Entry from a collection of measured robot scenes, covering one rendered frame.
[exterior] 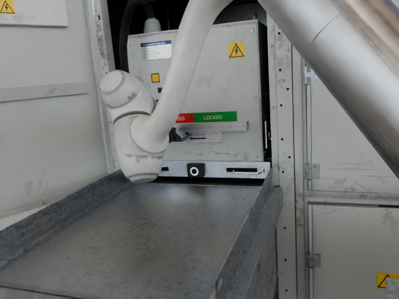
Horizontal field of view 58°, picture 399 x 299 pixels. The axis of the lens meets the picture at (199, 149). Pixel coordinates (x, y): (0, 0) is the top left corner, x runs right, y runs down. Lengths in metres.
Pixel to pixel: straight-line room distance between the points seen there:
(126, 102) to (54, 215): 0.40
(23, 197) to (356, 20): 1.16
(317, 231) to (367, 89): 0.92
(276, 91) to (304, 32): 0.78
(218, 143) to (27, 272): 0.73
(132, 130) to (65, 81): 0.57
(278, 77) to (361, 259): 0.64
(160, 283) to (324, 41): 0.54
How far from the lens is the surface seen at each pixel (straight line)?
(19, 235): 1.02
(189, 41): 0.75
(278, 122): 1.18
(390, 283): 0.95
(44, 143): 1.34
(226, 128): 1.22
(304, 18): 0.40
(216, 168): 1.29
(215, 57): 1.25
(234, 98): 1.24
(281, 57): 1.17
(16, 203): 1.34
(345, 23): 0.39
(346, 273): 1.33
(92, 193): 1.23
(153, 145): 0.84
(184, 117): 1.30
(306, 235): 1.29
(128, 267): 0.82
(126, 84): 0.91
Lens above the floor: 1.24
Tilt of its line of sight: 12 degrees down
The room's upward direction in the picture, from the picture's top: 5 degrees counter-clockwise
